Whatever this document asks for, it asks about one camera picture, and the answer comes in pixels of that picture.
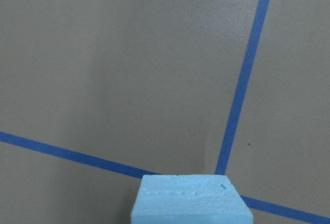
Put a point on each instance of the light blue foam block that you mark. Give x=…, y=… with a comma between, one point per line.
x=189, y=199

